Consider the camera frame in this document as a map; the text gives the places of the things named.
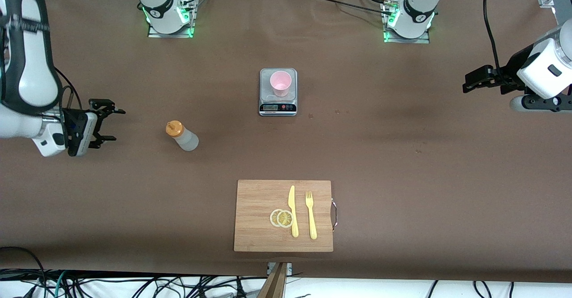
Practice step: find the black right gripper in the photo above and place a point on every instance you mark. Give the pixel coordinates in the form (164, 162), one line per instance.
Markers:
(78, 122)

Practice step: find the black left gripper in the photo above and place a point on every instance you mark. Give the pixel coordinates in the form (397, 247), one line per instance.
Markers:
(511, 73)

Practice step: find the squeeze bottle with orange cap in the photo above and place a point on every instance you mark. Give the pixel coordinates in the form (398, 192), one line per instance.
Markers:
(187, 140)

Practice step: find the pink plastic cup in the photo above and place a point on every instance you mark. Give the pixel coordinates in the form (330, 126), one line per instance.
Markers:
(280, 86)

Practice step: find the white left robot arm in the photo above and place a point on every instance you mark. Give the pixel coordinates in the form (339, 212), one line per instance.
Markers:
(420, 7)

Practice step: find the brown table cover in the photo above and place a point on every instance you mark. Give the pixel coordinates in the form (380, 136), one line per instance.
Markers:
(134, 190)

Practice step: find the silver digital kitchen scale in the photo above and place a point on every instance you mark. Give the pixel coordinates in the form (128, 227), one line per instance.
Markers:
(266, 83)

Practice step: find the bamboo cutting board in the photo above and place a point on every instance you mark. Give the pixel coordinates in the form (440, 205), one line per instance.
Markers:
(259, 208)

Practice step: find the lemon slice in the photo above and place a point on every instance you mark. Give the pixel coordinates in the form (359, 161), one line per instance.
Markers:
(285, 219)
(272, 218)

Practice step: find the yellow plastic knife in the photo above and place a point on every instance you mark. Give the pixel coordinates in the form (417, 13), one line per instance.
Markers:
(293, 213)

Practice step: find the yellow plastic fork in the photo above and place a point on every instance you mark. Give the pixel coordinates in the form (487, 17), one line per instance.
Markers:
(311, 220)

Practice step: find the aluminium arm base plate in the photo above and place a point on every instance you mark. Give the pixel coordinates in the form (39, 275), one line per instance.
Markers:
(413, 40)
(156, 35)

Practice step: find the metal table corner bracket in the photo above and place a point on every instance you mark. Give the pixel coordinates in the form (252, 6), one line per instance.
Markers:
(545, 1)

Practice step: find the wooden post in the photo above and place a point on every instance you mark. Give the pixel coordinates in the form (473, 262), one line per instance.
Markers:
(275, 284)

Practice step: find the small metal bracket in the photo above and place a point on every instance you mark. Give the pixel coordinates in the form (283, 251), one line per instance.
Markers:
(289, 267)

